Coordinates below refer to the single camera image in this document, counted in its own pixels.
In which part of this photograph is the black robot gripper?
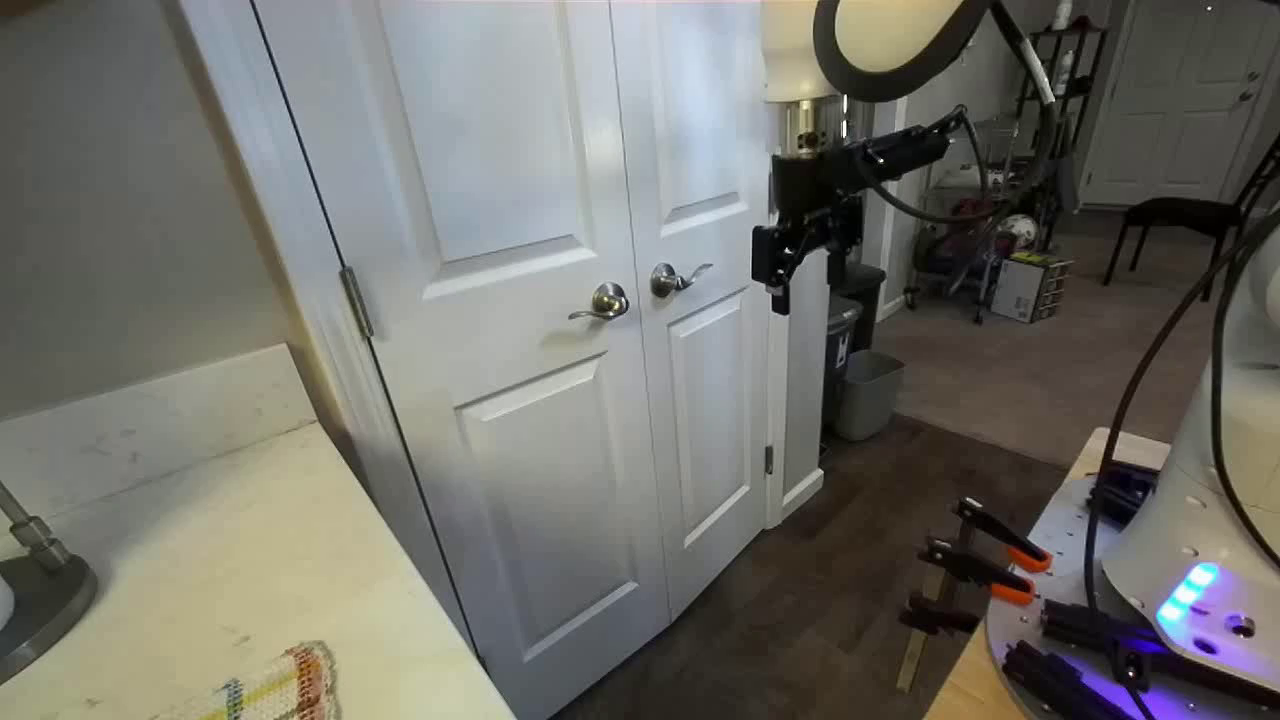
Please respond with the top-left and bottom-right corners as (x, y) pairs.
(751, 150), (863, 314)

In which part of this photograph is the silver door lever handle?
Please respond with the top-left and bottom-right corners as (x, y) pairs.
(577, 285), (631, 319)
(647, 265), (699, 301)

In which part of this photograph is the white door panel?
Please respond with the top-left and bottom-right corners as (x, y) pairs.
(252, 0), (662, 720)
(612, 0), (766, 616)

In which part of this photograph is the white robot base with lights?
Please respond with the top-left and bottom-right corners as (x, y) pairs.
(1102, 201), (1280, 686)

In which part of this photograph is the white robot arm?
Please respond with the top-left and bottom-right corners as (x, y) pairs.
(751, 0), (1064, 314)

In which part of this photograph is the white background door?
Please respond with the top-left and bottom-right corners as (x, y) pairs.
(1079, 0), (1280, 208)

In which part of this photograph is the brass upper door hinge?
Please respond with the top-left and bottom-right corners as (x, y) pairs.
(340, 265), (375, 340)

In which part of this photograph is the grey trash bin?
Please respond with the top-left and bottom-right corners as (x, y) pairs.
(832, 353), (903, 439)

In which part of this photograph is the metal shelf rack with clutter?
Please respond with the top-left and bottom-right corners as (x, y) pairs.
(903, 14), (1102, 319)

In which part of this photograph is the white box with green print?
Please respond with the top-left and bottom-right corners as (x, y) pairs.
(991, 257), (1069, 324)

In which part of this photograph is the black orange clamp upper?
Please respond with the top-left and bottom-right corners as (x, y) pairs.
(957, 497), (1051, 577)

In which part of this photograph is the black orange clamp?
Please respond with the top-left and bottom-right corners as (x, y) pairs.
(957, 497), (1051, 577)
(919, 540), (1037, 609)

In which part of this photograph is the black orange clamp lower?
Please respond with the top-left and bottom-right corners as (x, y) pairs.
(919, 540), (1037, 609)

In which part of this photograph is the black chair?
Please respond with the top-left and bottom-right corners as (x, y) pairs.
(1099, 192), (1242, 290)

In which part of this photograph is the round grey metal stand base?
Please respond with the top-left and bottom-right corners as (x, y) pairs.
(0, 485), (101, 683)

